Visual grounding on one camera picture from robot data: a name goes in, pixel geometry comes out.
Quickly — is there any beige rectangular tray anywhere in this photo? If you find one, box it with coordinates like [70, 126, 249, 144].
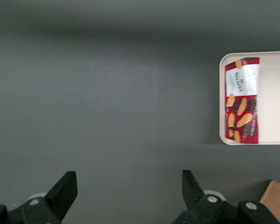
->
[219, 50, 280, 146]

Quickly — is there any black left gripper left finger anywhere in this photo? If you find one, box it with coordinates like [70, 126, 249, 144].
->
[21, 171, 78, 224]

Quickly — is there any red tartan cookie box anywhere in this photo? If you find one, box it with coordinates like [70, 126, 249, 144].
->
[224, 56, 261, 144]

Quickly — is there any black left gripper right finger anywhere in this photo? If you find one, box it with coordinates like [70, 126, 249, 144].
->
[175, 169, 225, 224]

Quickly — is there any wooden drawer cabinet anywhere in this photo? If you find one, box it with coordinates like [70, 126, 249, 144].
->
[259, 179, 280, 224]

